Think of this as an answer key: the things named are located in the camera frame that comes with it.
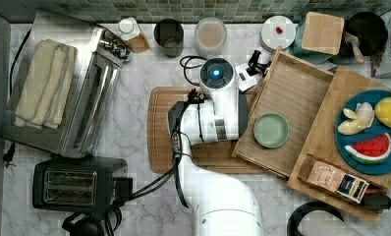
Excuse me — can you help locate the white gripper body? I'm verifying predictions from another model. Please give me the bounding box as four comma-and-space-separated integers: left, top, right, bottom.
235, 63, 262, 91

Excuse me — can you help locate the wooden drawer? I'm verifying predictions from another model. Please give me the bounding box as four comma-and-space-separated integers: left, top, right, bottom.
233, 49, 334, 177

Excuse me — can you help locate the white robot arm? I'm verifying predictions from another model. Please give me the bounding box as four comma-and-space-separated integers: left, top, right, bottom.
168, 57, 264, 236

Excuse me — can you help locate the small green plate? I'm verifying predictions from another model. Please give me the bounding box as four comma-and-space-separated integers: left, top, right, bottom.
252, 113, 289, 148

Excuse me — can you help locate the white round lid container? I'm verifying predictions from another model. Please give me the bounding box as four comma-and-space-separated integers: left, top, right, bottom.
259, 16, 296, 51

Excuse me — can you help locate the glass jar with powder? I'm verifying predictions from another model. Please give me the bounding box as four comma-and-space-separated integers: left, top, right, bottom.
195, 18, 227, 57

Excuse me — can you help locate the wooden cutting board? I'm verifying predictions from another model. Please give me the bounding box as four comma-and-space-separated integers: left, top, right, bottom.
147, 87, 265, 174

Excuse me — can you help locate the teal canister with wooden lid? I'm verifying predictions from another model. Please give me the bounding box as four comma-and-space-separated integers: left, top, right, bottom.
292, 12, 345, 64

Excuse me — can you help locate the dark grey cup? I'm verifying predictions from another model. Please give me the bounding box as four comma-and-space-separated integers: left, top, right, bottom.
153, 19, 184, 58

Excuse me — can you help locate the wooden tea bag box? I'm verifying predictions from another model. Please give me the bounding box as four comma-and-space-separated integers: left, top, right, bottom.
298, 155, 391, 212

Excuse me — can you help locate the toy peeled banana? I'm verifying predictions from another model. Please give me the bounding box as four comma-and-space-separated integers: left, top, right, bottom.
337, 102, 374, 136

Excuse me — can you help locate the white bottle with wooden base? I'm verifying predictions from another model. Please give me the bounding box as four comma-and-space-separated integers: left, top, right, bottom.
118, 17, 149, 53

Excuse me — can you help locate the toy watermelon slice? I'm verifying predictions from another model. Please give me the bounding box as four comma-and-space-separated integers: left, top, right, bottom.
345, 133, 391, 165

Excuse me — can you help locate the toy lemon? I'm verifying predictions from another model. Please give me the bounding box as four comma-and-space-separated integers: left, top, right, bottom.
373, 96, 391, 129

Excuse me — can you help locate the black curved headband object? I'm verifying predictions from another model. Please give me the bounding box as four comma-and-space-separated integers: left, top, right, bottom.
287, 202, 344, 236

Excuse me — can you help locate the blue plate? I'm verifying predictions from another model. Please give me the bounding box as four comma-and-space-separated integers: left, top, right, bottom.
334, 89, 391, 176

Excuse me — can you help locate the black toaster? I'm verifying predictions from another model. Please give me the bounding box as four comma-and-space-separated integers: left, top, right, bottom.
32, 156, 127, 212

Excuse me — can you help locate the folded beige towel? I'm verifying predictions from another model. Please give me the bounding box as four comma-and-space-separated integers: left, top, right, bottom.
15, 39, 78, 129

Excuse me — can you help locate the black kettle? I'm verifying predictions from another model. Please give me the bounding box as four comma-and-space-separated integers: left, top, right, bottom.
62, 206, 122, 236

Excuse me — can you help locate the black power plug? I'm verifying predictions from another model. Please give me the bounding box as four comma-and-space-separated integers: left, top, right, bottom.
3, 144, 16, 168

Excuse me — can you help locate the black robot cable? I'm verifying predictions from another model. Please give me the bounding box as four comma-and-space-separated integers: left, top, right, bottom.
103, 55, 208, 236

